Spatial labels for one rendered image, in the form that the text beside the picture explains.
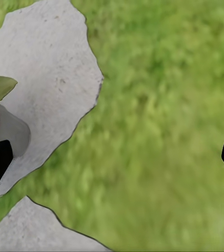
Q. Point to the pot plant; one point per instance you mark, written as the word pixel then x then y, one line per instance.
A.
pixel 11 127

